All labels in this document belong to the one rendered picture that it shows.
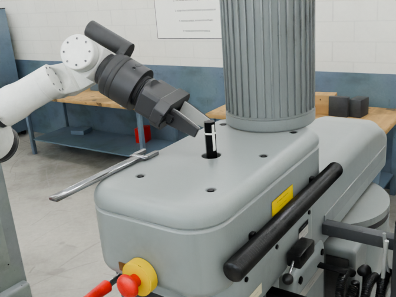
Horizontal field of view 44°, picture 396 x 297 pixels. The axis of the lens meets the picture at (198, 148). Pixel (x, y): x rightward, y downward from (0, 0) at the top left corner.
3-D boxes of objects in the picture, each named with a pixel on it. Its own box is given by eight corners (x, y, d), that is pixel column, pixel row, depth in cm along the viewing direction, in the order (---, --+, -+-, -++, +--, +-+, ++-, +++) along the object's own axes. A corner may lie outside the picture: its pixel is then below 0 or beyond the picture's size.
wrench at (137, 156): (60, 204, 77) (60, 199, 76) (44, 199, 79) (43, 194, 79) (158, 154, 95) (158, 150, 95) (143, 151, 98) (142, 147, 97)
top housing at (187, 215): (213, 313, 74) (205, 217, 69) (89, 269, 88) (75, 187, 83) (324, 194, 110) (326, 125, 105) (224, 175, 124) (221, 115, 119)
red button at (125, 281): (134, 304, 76) (131, 282, 74) (115, 297, 78) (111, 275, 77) (148, 293, 78) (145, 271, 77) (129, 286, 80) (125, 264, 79)
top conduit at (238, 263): (242, 286, 73) (241, 265, 72) (218, 278, 75) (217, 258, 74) (343, 177, 107) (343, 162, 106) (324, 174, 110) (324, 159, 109)
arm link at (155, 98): (178, 124, 100) (129, 94, 102) (197, 83, 96) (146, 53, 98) (151, 143, 89) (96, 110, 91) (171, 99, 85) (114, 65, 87)
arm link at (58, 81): (105, 62, 91) (44, 96, 93) (119, 71, 100) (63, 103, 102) (89, 32, 92) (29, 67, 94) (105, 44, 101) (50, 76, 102)
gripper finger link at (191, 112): (211, 117, 93) (183, 101, 94) (204, 131, 94) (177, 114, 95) (213, 115, 94) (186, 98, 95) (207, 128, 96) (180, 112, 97)
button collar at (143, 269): (152, 301, 78) (148, 268, 76) (124, 290, 81) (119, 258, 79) (159, 294, 79) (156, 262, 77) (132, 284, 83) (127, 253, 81)
